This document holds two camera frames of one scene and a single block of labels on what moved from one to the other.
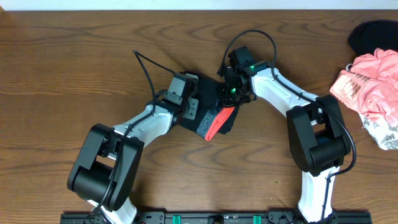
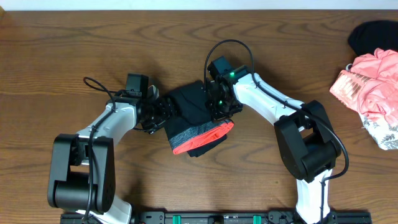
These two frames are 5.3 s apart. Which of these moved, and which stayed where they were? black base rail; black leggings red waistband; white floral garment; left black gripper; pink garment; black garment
Moved: black leggings red waistband; left black gripper
Stayed: pink garment; white floral garment; black base rail; black garment
